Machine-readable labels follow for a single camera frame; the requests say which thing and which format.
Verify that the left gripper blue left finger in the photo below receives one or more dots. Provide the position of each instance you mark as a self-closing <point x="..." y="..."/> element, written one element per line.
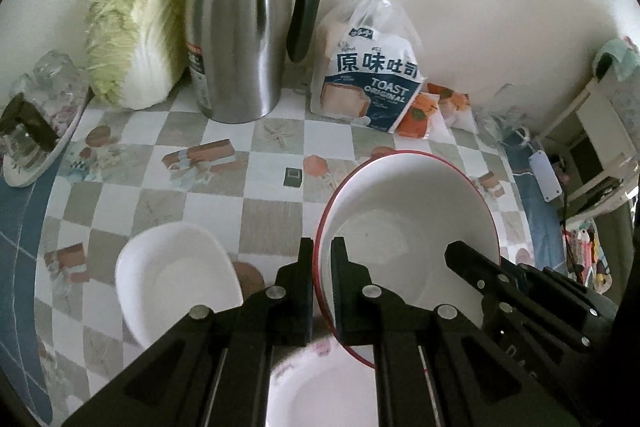
<point x="211" y="368"/>

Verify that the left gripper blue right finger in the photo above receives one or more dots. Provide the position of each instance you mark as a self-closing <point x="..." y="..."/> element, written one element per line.
<point x="433" y="368"/>

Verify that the floral round plate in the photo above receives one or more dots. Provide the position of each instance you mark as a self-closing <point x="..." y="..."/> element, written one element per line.
<point x="322" y="385"/>

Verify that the small white bowl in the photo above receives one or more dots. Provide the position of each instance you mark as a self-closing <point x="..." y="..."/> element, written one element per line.
<point x="163" y="272"/>

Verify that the strawberry red-rimmed bowl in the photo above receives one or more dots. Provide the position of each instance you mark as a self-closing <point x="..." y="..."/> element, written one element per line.
<point x="397" y="214"/>

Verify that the colourful items pile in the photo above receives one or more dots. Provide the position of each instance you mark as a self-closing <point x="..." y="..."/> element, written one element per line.
<point x="586" y="262"/>

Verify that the white power strip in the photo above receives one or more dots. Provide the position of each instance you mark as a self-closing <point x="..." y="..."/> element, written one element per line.
<point x="549" y="184"/>

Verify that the checkered tablecloth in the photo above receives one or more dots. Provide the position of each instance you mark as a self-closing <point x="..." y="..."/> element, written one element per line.
<point x="259" y="187"/>

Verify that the white side shelf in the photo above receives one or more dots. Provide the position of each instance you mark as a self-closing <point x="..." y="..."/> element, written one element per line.
<point x="597" y="135"/>

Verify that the clear glass mug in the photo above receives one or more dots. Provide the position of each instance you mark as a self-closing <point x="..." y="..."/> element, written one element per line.
<point x="500" y="122"/>

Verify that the orange snack packet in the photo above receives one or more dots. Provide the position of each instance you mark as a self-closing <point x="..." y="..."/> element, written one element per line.
<point x="422" y="118"/>
<point x="454" y="106"/>

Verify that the toast bread bag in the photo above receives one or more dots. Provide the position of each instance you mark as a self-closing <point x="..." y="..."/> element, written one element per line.
<point x="367" y="69"/>

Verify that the white tray with glasses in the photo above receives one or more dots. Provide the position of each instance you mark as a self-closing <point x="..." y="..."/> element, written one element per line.
<point x="41" y="117"/>

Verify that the napa cabbage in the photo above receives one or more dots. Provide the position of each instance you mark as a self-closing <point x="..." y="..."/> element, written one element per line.
<point x="135" y="50"/>

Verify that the stainless steel thermos jug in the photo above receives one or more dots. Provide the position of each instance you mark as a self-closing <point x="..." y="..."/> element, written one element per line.
<point x="237" y="50"/>

